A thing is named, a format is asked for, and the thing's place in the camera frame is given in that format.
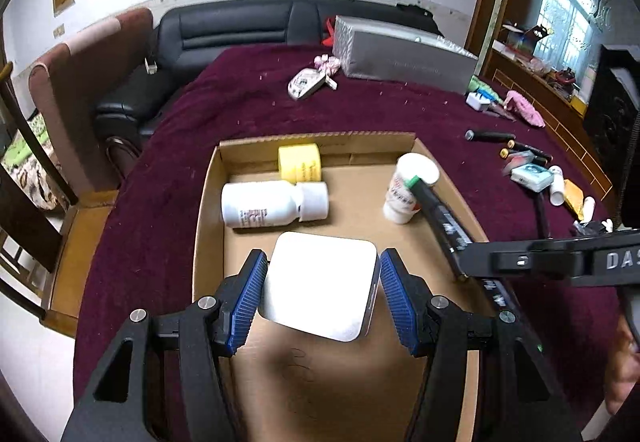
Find yellow foil packet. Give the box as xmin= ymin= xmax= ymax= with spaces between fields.
xmin=564 ymin=179 xmax=585 ymax=221

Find white bottle green label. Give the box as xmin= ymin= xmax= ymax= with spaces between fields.
xmin=549 ymin=165 xmax=565 ymax=207

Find teal white pack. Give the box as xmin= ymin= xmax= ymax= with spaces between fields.
xmin=510 ymin=163 xmax=554 ymax=193

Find cardboard tray box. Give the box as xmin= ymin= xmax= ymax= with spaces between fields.
xmin=192 ymin=132 xmax=488 ymax=441

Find white power adapter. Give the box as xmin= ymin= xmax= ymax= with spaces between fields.
xmin=259 ymin=232 xmax=380 ymax=342

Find white pill bottle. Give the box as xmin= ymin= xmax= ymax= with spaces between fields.
xmin=221 ymin=180 xmax=329 ymax=229

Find black gold snack packet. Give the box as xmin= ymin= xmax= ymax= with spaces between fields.
xmin=573 ymin=220 xmax=608 ymax=237

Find black marker green cap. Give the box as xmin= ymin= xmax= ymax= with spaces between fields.
xmin=409 ymin=178 xmax=473 ymax=280

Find person's bare right hand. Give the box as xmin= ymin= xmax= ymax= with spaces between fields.
xmin=604 ymin=315 xmax=640 ymax=415

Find white cotton glove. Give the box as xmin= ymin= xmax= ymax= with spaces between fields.
xmin=601 ymin=219 xmax=614 ymax=233

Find white bottle red cap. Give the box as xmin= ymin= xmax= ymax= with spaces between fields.
xmin=580 ymin=196 xmax=596 ymax=223

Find dark red tablecloth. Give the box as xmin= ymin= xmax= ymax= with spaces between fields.
xmin=73 ymin=46 xmax=623 ymax=425

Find clear case red items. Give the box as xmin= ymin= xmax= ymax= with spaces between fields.
xmin=502 ymin=161 xmax=527 ymax=176

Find black marker gold cap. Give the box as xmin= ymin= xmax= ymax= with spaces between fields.
xmin=506 ymin=140 xmax=553 ymax=162

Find black marker yellow cap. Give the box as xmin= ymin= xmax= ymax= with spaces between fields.
xmin=499 ymin=147 xmax=536 ymax=164

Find black marker grey cap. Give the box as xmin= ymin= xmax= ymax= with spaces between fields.
xmin=464 ymin=129 xmax=515 ymax=143

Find wooden chair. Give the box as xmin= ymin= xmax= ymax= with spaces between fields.
xmin=1 ymin=63 xmax=117 ymax=338

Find pink cloth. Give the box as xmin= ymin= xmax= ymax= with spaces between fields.
xmin=504 ymin=89 xmax=546 ymax=128

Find small white charger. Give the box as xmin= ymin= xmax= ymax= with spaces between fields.
xmin=465 ymin=91 xmax=491 ymax=112

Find green cloth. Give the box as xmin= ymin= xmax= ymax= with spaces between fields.
xmin=468 ymin=75 xmax=503 ymax=104

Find wooden brick-pattern cabinet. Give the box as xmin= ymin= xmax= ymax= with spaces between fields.
xmin=465 ymin=0 xmax=617 ymax=215

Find silver grey long box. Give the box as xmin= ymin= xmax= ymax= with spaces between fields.
xmin=333 ymin=16 xmax=477 ymax=95

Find brown armchair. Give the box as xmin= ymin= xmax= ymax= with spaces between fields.
xmin=28 ymin=7 xmax=153 ymax=194

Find white car key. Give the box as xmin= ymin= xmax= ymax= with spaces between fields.
xmin=288 ymin=54 xmax=342 ymax=101

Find black leather sofa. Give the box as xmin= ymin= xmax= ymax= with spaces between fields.
xmin=92 ymin=0 xmax=440 ymax=149

